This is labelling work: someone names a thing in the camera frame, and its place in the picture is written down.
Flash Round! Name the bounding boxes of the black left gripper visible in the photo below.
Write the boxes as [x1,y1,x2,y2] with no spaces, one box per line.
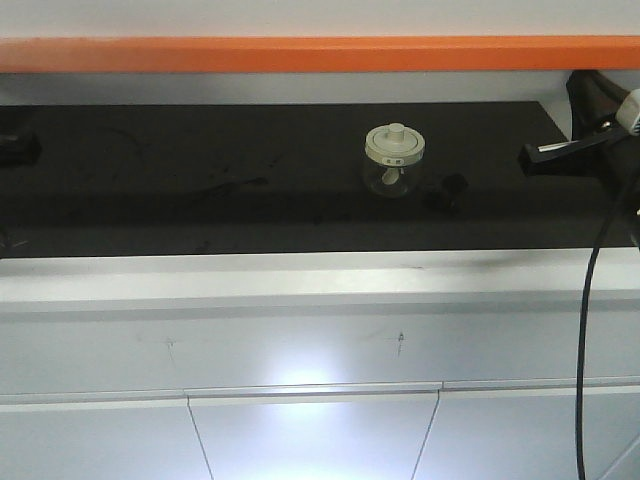
[0,129,40,166]

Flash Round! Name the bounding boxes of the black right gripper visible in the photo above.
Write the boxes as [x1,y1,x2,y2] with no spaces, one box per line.
[518,70,639,176]

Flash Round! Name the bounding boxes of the glass jar with white lid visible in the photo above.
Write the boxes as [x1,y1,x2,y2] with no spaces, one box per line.
[362,123,426,198]

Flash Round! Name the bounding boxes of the black small object on worktop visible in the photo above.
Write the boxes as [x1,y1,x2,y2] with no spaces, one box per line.
[422,173,469,215]

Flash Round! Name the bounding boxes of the white fume hood cabinet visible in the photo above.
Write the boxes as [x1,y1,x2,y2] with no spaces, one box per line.
[1,73,639,479]

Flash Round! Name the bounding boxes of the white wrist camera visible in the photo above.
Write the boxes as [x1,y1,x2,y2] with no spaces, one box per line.
[615,89,640,136]

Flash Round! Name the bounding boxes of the orange sash handle bar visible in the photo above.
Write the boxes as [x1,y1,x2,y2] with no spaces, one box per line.
[1,35,639,74]

